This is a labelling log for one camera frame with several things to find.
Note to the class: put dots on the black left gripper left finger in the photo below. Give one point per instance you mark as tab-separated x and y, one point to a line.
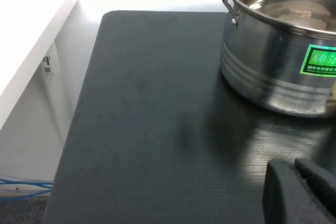
286	197

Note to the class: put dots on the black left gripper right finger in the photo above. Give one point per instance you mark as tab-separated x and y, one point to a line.
321	182

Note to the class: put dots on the printed label sticker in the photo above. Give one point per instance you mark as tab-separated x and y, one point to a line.
48	68

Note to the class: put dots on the white cabinet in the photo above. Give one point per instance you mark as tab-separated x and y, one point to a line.
29	58

